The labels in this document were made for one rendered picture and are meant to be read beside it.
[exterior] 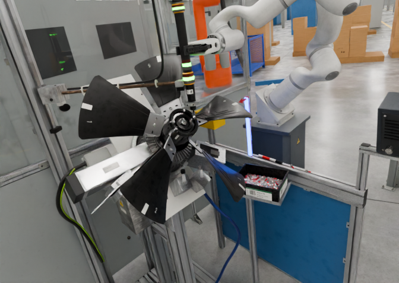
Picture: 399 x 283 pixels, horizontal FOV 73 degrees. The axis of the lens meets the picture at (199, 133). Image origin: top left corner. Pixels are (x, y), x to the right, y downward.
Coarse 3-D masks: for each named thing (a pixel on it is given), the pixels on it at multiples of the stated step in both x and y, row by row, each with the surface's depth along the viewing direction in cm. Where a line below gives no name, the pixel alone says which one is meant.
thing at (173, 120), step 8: (176, 112) 101; (184, 112) 103; (168, 120) 99; (176, 120) 99; (192, 120) 103; (168, 128) 99; (176, 128) 97; (184, 128) 99; (192, 128) 102; (160, 136) 106; (184, 136) 98; (160, 144) 105; (176, 144) 107; (184, 144) 109
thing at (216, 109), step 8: (216, 96) 130; (208, 104) 125; (216, 104) 124; (224, 104) 123; (200, 112) 119; (208, 112) 117; (216, 112) 116; (224, 112) 116; (232, 112) 117; (240, 112) 119; (248, 112) 121; (208, 120) 110
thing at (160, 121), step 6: (150, 114) 100; (156, 114) 100; (150, 120) 101; (156, 120) 101; (162, 120) 102; (150, 126) 102; (156, 126) 102; (162, 126) 103; (144, 132) 102; (150, 132) 102; (156, 132) 103
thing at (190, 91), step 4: (172, 0) 93; (176, 0) 92; (180, 0) 93; (192, 84) 104; (188, 88) 104; (192, 88) 105; (188, 92) 105; (192, 92) 105; (188, 96) 106; (192, 96) 106; (188, 100) 107; (192, 100) 106; (192, 108) 108; (196, 108) 109
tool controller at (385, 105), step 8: (392, 96) 89; (384, 104) 87; (392, 104) 86; (384, 112) 86; (392, 112) 84; (384, 120) 87; (392, 120) 85; (384, 128) 89; (392, 128) 87; (376, 136) 93; (384, 136) 91; (392, 136) 88; (376, 144) 95; (384, 144) 92; (392, 144) 90; (384, 152) 94; (392, 152) 92
